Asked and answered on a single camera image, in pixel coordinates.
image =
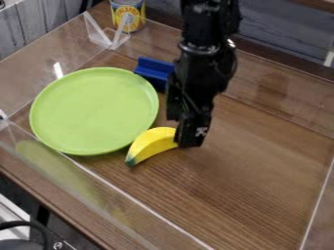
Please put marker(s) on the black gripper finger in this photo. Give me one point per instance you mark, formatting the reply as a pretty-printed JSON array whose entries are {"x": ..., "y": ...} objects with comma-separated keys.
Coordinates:
[
  {"x": 175, "y": 109},
  {"x": 193, "y": 127}
]

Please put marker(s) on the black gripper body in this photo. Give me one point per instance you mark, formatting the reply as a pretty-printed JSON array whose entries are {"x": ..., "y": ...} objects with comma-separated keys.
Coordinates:
[{"x": 203, "y": 74}]

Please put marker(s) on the yellow toy banana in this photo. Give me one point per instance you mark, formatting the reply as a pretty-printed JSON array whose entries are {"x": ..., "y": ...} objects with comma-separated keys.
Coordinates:
[{"x": 151, "y": 142}]

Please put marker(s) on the green round plate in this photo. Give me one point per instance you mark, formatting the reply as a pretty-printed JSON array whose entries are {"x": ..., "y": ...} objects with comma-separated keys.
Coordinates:
[{"x": 92, "y": 111}]

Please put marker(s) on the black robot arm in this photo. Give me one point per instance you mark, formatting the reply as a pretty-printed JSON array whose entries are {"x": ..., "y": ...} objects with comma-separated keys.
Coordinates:
[{"x": 211, "y": 21}]

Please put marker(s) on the blue plastic block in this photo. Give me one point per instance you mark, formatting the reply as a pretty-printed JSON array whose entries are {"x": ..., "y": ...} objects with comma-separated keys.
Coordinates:
[{"x": 154, "y": 70}]

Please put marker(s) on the yellow labelled tin can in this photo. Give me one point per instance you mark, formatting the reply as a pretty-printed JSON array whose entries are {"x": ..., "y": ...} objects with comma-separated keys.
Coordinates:
[{"x": 130, "y": 11}]

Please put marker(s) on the clear acrylic enclosure wall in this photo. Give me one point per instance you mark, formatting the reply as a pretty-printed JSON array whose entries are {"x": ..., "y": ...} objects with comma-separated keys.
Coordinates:
[{"x": 238, "y": 194}]

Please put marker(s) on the clear acrylic corner bracket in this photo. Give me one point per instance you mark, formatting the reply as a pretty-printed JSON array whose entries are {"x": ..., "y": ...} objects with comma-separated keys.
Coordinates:
[{"x": 107, "y": 37}]

